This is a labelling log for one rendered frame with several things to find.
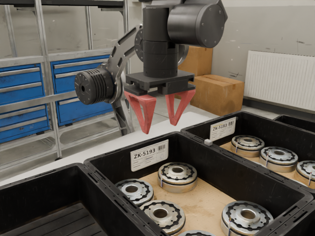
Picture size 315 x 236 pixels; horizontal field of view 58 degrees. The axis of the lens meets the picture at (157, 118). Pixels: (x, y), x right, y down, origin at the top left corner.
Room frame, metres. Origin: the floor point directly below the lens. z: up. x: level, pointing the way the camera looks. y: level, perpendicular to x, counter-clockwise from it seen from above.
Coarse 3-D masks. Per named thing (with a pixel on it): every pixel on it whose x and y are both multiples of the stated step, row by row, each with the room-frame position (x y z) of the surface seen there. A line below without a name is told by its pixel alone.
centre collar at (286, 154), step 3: (273, 150) 0.75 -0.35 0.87; (276, 150) 0.75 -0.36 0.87; (279, 150) 0.75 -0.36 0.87; (282, 150) 0.75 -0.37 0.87; (270, 153) 0.74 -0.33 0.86; (273, 153) 0.73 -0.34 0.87; (282, 153) 0.74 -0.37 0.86; (285, 153) 0.73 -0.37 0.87; (276, 156) 0.72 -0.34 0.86; (279, 156) 0.72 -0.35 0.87; (282, 156) 0.71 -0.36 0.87; (285, 156) 0.72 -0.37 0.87
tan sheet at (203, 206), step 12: (144, 180) 0.65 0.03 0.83; (156, 180) 0.65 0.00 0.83; (156, 192) 0.59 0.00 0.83; (168, 192) 0.59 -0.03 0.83; (192, 192) 0.59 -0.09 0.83; (204, 192) 0.59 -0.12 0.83; (216, 192) 0.59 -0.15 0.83; (180, 204) 0.55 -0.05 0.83; (192, 204) 0.55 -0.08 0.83; (204, 204) 0.55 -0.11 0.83; (216, 204) 0.55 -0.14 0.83; (192, 216) 0.51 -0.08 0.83; (204, 216) 0.51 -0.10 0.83; (216, 216) 0.51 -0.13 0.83; (192, 228) 0.47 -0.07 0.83; (204, 228) 0.47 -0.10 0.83; (216, 228) 0.47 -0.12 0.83
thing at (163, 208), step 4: (152, 208) 0.49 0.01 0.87; (156, 208) 0.49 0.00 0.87; (160, 208) 0.49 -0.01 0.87; (164, 208) 0.49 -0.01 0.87; (168, 208) 0.49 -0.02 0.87; (152, 212) 0.47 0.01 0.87; (168, 212) 0.47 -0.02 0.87; (152, 216) 0.46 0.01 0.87; (168, 216) 0.46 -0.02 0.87; (156, 220) 0.45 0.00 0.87; (160, 220) 0.45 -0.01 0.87; (164, 220) 0.45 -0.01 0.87; (168, 220) 0.45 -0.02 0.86
